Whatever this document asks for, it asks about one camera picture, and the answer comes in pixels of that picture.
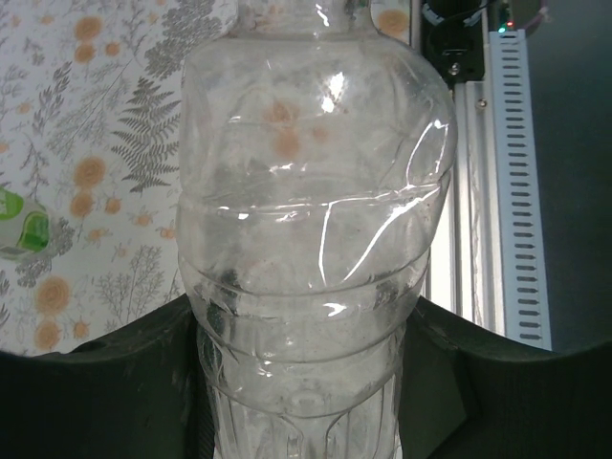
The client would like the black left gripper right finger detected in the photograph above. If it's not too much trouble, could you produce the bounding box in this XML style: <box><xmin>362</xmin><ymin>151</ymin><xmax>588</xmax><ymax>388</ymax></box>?
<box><xmin>396</xmin><ymin>296</ymin><xmax>612</xmax><ymax>459</ymax></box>

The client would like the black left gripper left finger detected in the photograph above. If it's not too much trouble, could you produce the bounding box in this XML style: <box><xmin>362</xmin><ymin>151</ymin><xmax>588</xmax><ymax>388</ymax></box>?
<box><xmin>0</xmin><ymin>295</ymin><xmax>216</xmax><ymax>459</ymax></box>

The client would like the green label soda water bottle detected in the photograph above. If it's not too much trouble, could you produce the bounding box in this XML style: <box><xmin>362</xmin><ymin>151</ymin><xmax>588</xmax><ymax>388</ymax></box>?
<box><xmin>0</xmin><ymin>186</ymin><xmax>52</xmax><ymax>262</ymax></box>

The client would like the clear unlabelled plastic bottle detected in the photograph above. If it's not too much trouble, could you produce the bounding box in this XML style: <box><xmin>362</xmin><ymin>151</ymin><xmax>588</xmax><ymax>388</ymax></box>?
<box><xmin>174</xmin><ymin>0</ymin><xmax>458</xmax><ymax>459</ymax></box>

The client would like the circuit board with LEDs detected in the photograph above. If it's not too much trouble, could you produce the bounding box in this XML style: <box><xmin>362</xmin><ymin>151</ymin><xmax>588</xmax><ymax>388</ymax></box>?
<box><xmin>494</xmin><ymin>0</ymin><xmax>516</xmax><ymax>35</ymax></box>

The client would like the aluminium extrusion rail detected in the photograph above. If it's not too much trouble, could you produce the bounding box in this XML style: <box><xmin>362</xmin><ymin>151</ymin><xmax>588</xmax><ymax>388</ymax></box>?
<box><xmin>425</xmin><ymin>78</ymin><xmax>508</xmax><ymax>336</ymax></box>

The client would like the white slotted cable duct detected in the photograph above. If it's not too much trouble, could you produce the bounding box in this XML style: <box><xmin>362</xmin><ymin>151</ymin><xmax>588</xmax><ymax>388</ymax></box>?
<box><xmin>486</xmin><ymin>28</ymin><xmax>554</xmax><ymax>350</ymax></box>

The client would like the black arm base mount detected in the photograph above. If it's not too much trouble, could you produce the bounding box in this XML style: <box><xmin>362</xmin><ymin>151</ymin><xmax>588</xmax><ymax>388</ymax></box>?
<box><xmin>418</xmin><ymin>0</ymin><xmax>492</xmax><ymax>83</ymax></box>

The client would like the purple cable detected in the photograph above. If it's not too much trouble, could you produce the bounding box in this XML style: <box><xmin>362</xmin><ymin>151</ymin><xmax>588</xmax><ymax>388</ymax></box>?
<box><xmin>525</xmin><ymin>0</ymin><xmax>554</xmax><ymax>33</ymax></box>

